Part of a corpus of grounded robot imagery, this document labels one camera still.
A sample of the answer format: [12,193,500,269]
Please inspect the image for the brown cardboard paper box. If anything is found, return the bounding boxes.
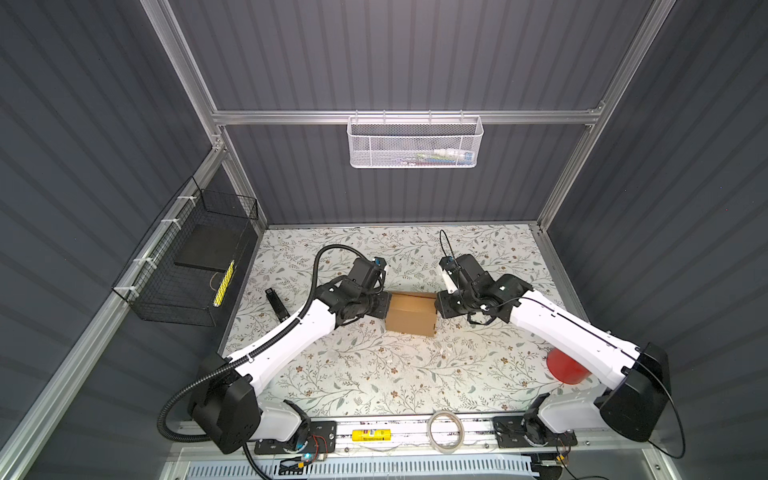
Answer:
[385,292,438,337]

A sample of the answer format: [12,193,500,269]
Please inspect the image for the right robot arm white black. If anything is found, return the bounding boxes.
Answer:
[435,254,672,446]

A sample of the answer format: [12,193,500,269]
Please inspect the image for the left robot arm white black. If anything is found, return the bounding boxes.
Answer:
[188,257,392,454]

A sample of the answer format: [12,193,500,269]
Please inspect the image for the black marker on table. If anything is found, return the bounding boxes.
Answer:
[265,288,290,322]

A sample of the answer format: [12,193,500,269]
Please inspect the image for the red pencil cup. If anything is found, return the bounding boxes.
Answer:
[546,349,591,385]

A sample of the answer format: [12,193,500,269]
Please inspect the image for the items in white basket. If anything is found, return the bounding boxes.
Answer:
[399,148,476,168]

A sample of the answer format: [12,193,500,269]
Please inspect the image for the black flat pad in basket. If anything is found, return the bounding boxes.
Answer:
[173,224,248,273]

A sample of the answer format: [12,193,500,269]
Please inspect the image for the clear tape roll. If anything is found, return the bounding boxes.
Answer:
[426,410,466,455]

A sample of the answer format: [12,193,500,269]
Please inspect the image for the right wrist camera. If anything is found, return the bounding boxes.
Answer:
[439,255,461,294]

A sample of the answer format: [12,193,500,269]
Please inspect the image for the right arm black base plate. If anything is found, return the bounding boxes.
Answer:
[492,415,578,449]

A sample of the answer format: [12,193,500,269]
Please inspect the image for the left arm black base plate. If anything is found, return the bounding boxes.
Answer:
[251,420,338,455]

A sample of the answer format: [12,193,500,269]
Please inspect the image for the white wire mesh basket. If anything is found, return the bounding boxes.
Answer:
[346,115,484,169]

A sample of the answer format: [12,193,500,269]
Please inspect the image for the black wire mesh basket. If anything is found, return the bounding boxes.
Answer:
[113,181,259,327]

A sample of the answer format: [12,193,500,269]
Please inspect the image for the black corrugated cable hose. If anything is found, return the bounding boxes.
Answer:
[156,243,373,480]

